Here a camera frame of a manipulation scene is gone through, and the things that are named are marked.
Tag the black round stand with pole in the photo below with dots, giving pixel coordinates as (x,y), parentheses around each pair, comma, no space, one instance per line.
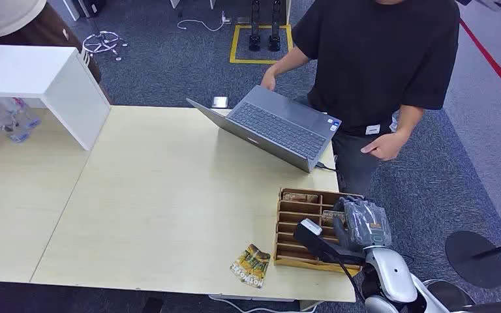
(471,263)

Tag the person's left hand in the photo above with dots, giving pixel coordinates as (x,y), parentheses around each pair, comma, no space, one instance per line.
(386,147)

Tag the white badge on waistband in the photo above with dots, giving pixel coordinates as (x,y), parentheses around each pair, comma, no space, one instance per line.
(372,129)

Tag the small silver floor plate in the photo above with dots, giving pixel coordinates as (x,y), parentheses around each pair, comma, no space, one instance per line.
(220,102)

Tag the white desk shelf riser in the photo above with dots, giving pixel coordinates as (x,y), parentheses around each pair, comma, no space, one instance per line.
(38,73)

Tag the person's right hand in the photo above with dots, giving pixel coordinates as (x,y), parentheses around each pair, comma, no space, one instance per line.
(268,80)

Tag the person in black top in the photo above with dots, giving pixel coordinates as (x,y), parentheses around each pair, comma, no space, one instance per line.
(376,60)

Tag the black box on floor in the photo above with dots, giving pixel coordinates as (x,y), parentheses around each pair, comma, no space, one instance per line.
(92,6)

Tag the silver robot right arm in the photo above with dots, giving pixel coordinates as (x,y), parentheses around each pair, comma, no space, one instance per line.
(391,274)

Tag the yellow floor tape square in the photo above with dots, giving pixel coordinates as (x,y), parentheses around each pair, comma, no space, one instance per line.
(233,47)

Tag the red floor tape line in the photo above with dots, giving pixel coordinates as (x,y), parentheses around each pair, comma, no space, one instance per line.
(492,65)

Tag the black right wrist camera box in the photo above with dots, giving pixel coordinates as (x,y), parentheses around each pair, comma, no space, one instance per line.
(315,241)

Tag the person's left forearm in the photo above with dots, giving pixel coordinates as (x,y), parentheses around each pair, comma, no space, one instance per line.
(410,121)

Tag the grey open laptop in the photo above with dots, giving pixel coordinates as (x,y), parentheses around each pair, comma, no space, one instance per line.
(280,127)

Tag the chrome star chair base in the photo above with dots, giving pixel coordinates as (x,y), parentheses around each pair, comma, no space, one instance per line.
(102,42)

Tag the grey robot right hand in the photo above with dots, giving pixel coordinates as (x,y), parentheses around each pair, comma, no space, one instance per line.
(363,224)

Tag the card in organizer slot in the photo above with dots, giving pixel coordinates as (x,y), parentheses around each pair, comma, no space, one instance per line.
(300,198)

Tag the black robot leg with foot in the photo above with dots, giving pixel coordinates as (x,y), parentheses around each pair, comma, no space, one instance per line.
(255,30)
(275,30)

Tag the person's right forearm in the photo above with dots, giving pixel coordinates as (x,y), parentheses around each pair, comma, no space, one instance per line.
(291,60)

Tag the wooden slotted card organizer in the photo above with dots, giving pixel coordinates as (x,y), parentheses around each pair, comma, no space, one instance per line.
(296,242)

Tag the person in brown clothes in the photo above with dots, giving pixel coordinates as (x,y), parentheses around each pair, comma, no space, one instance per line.
(38,26)

